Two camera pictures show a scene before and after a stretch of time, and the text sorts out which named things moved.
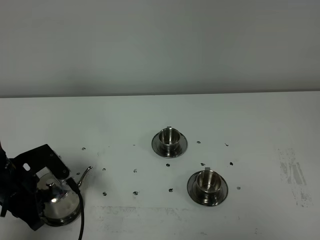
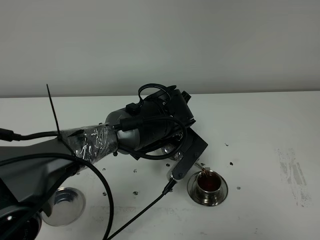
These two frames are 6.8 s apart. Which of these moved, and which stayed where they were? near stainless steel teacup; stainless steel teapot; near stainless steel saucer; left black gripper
Moved: left black gripper; stainless steel teapot
Stayed: near stainless steel teacup; near stainless steel saucer
